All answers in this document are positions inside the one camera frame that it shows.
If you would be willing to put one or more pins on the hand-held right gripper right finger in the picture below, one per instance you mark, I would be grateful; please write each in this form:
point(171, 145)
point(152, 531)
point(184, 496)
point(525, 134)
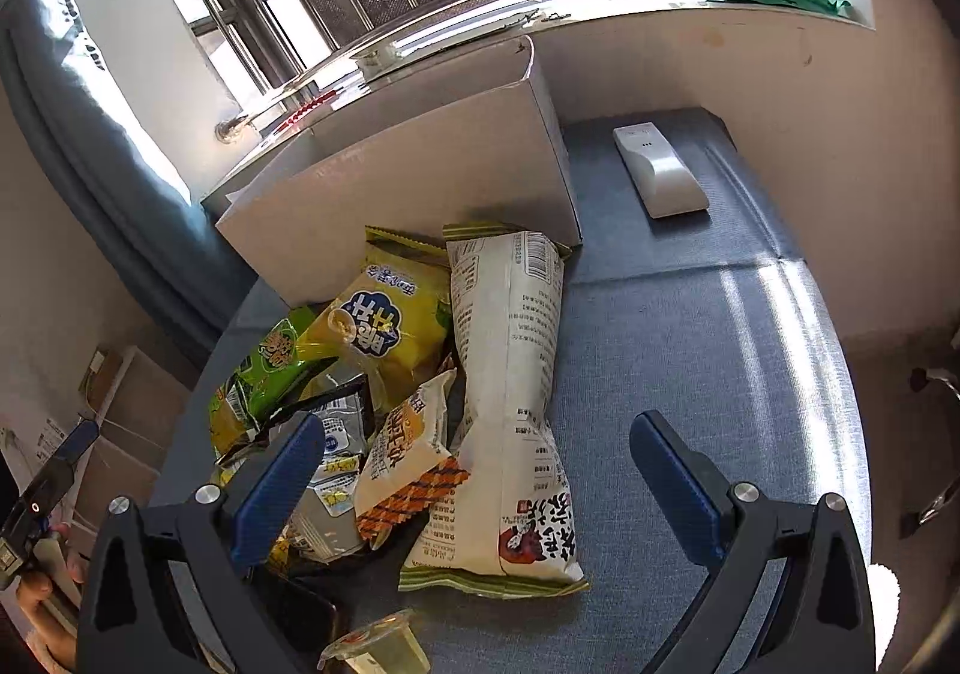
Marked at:
point(667, 486)

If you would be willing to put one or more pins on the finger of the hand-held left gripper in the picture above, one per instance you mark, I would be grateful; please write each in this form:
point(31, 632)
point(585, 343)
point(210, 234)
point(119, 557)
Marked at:
point(75, 440)

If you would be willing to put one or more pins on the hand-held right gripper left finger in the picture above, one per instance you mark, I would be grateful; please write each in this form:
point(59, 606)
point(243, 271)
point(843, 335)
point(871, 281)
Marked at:
point(277, 486)

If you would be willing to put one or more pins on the white yellow print snack packet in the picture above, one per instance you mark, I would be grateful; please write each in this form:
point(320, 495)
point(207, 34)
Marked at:
point(334, 486)

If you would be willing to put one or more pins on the dark foil snack packet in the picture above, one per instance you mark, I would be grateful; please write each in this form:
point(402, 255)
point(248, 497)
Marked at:
point(341, 391)

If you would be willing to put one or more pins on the green snack bag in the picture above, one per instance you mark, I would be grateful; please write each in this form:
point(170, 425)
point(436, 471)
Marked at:
point(270, 367)

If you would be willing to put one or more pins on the small cream orange snack packet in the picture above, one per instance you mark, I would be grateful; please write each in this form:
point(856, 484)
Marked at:
point(397, 449)

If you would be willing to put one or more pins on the tall white snack bag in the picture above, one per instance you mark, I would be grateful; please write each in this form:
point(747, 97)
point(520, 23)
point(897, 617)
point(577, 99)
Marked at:
point(510, 404)

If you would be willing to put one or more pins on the clear jelly cup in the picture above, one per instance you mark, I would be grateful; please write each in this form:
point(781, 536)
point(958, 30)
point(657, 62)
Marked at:
point(375, 648)

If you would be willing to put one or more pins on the yellow snack bag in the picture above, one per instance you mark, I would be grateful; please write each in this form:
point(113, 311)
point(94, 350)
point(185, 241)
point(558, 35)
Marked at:
point(390, 329)

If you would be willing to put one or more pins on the white cardboard box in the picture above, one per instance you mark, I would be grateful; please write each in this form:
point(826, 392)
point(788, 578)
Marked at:
point(420, 179)

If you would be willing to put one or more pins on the person's left hand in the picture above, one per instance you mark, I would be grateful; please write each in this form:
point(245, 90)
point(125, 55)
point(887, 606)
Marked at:
point(34, 603)

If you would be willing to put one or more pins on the brown cardboard box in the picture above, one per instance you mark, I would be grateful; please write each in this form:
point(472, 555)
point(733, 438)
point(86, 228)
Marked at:
point(127, 419)

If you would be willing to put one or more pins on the black smartphone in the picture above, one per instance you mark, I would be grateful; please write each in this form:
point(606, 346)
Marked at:
point(300, 610)

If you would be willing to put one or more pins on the metal chair base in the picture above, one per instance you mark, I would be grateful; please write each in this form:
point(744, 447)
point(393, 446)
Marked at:
point(941, 382)

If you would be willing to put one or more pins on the blue curtain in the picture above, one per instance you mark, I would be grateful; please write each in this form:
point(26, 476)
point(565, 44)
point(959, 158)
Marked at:
point(90, 142)

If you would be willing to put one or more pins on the white remote control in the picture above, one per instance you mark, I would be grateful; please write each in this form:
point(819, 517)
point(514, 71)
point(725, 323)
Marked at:
point(660, 172)

